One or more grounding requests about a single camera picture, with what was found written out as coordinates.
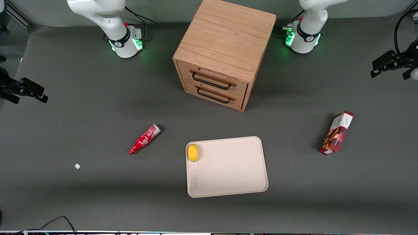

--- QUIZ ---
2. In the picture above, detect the yellow lemon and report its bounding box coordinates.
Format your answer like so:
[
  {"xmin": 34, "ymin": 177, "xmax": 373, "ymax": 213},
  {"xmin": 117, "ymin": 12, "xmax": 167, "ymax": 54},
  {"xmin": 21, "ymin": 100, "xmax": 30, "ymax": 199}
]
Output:
[{"xmin": 188, "ymin": 144, "xmax": 199, "ymax": 163}]

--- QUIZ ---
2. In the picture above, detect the black floor cable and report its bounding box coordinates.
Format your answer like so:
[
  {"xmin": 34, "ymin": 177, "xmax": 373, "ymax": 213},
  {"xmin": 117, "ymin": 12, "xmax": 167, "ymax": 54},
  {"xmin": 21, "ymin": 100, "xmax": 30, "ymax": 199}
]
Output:
[{"xmin": 25, "ymin": 216, "xmax": 77, "ymax": 234}]

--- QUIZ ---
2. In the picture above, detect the aluminium frame rail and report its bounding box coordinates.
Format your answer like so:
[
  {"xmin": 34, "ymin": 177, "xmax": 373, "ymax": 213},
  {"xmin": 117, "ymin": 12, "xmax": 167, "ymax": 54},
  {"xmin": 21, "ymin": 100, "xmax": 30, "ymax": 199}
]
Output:
[{"xmin": 7, "ymin": 0, "xmax": 34, "ymax": 27}]

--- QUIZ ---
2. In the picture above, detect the black right arm base cable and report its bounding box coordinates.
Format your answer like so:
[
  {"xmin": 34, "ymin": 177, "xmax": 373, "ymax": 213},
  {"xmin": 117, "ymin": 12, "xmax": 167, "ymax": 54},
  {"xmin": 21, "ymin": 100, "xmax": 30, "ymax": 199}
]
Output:
[{"xmin": 124, "ymin": 6, "xmax": 157, "ymax": 41}]

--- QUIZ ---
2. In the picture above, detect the red soda bottle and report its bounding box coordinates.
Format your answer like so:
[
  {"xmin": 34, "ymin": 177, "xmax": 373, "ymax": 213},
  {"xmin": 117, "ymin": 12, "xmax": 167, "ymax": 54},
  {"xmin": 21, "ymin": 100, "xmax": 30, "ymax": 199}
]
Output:
[{"xmin": 128, "ymin": 124, "xmax": 161, "ymax": 155}]

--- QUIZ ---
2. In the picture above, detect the red cookie box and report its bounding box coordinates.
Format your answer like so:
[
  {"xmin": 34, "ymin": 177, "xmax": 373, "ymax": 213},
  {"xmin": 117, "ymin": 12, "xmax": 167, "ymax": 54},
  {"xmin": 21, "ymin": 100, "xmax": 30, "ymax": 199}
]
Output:
[{"xmin": 319, "ymin": 111, "xmax": 354, "ymax": 155}]

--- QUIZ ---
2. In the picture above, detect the wooden drawer front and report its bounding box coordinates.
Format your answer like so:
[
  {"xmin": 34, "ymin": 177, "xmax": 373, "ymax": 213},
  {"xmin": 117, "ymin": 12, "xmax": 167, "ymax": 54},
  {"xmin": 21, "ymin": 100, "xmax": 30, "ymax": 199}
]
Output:
[
  {"xmin": 184, "ymin": 81, "xmax": 245, "ymax": 111},
  {"xmin": 178, "ymin": 61, "xmax": 249, "ymax": 99}
]

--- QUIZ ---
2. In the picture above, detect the wooden drawer cabinet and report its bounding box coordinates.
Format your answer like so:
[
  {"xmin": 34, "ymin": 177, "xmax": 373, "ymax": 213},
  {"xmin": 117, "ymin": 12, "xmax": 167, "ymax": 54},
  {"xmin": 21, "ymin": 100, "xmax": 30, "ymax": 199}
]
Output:
[{"xmin": 172, "ymin": 0, "xmax": 277, "ymax": 112}]

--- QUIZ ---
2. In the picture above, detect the black left arm base cable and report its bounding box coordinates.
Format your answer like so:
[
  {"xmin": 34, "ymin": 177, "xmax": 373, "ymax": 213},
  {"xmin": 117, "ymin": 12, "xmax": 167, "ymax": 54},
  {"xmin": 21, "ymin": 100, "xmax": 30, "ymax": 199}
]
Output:
[{"xmin": 274, "ymin": 9, "xmax": 306, "ymax": 37}]

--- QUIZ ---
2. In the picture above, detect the black arm base cable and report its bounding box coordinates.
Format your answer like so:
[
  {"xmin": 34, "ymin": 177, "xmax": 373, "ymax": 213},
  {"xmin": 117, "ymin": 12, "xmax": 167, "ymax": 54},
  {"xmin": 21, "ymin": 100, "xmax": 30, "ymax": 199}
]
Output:
[
  {"xmin": 124, "ymin": 6, "xmax": 157, "ymax": 41},
  {"xmin": 274, "ymin": 9, "xmax": 306, "ymax": 37}
]

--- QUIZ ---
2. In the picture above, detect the black drawer handle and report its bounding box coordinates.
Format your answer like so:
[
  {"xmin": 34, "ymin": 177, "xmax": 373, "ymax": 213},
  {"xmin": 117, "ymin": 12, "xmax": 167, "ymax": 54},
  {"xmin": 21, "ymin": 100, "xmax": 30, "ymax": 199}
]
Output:
[
  {"xmin": 197, "ymin": 87, "xmax": 231, "ymax": 104},
  {"xmin": 192, "ymin": 72, "xmax": 231, "ymax": 90}
]

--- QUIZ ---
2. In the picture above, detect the beige plastic tray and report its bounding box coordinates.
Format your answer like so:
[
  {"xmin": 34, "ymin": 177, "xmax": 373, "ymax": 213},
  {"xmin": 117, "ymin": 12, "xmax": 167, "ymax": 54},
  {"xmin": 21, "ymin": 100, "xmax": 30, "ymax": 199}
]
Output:
[{"xmin": 185, "ymin": 136, "xmax": 269, "ymax": 198}]

